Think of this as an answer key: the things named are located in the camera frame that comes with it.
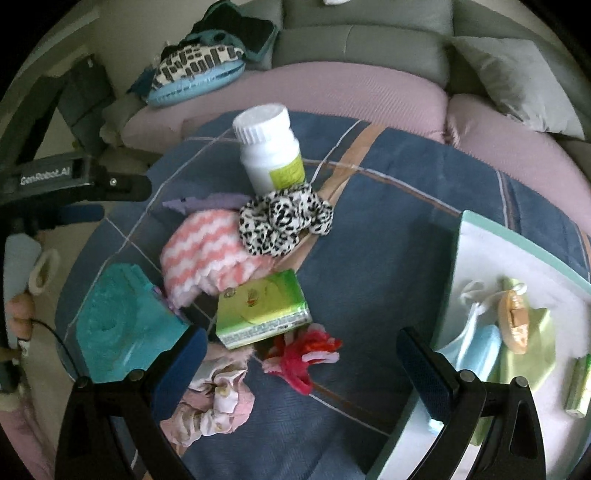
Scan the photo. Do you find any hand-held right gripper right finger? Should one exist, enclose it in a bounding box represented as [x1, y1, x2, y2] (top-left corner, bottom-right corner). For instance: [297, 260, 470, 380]
[396, 326, 546, 480]

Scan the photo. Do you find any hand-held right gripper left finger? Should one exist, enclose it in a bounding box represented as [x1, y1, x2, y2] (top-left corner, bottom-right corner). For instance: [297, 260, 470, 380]
[55, 325, 209, 480]

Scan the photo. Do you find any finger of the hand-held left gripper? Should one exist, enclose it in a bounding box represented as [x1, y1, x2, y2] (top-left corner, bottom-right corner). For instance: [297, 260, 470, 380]
[34, 204, 105, 232]
[90, 173, 153, 202]

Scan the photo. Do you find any pink floral scrunchie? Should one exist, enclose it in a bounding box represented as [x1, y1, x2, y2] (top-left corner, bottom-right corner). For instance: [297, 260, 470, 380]
[159, 344, 256, 448]

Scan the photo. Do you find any blue face mask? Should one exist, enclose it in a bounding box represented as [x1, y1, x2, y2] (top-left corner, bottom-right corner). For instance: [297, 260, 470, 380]
[436, 279, 503, 374]

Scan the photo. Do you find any orange hair clip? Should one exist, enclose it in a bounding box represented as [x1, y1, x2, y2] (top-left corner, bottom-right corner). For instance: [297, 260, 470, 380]
[498, 284, 532, 355]

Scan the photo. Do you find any green tissue pack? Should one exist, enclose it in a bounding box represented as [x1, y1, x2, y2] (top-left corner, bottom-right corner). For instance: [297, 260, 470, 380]
[215, 269, 312, 350]

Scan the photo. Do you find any pink white striped cloth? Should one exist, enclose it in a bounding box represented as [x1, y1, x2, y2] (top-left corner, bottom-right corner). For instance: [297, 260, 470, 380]
[159, 210, 273, 309]

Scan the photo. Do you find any yellow-green cloth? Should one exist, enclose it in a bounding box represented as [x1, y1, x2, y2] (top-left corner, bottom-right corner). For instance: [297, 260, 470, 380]
[468, 276, 556, 446]

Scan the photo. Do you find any red pink fuzzy scrunchie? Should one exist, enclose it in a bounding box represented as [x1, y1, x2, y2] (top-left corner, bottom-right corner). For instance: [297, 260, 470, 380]
[261, 323, 343, 396]

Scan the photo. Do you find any shallow white green-rimmed box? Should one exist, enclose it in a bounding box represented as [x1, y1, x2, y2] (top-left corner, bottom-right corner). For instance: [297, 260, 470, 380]
[365, 210, 591, 480]

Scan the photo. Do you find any leopard print scrunchie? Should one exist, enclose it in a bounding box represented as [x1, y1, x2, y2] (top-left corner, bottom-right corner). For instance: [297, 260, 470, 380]
[238, 182, 334, 258]

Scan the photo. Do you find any green white ointment tube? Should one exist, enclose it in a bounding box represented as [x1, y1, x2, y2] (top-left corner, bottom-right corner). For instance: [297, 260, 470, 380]
[564, 354, 591, 418]

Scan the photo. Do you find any person's left hand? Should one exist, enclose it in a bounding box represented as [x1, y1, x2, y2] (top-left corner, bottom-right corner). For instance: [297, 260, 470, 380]
[4, 293, 35, 365]

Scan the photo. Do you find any teal plastic box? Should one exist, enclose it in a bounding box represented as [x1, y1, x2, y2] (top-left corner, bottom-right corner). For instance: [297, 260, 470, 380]
[75, 263, 192, 384]

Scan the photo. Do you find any black white patterned blue cushion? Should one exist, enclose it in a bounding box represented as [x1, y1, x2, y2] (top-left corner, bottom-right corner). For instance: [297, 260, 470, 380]
[127, 41, 247, 109]

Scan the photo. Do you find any white pill bottle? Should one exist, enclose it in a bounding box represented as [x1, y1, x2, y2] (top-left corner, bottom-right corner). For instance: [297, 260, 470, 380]
[232, 104, 307, 195]

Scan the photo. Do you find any blue plaid blanket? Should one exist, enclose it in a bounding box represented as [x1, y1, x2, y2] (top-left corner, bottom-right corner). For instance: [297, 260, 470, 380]
[55, 111, 591, 480]

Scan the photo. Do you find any dark teal clothing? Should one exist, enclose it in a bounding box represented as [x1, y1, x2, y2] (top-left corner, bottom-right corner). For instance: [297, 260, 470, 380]
[187, 0, 280, 72]

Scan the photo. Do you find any pink ribbed sofa cover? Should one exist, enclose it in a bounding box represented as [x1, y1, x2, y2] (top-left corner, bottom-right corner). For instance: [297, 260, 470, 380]
[122, 62, 568, 162]

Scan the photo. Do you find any grey-green sofa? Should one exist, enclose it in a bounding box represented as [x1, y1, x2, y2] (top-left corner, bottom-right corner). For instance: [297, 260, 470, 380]
[99, 0, 591, 162]

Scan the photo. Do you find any grey throw pillow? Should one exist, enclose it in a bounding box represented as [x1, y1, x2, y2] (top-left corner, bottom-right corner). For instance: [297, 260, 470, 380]
[450, 36, 586, 141]

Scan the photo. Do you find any black cable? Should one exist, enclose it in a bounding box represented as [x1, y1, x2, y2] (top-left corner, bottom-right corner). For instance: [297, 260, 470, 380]
[30, 318, 80, 385]

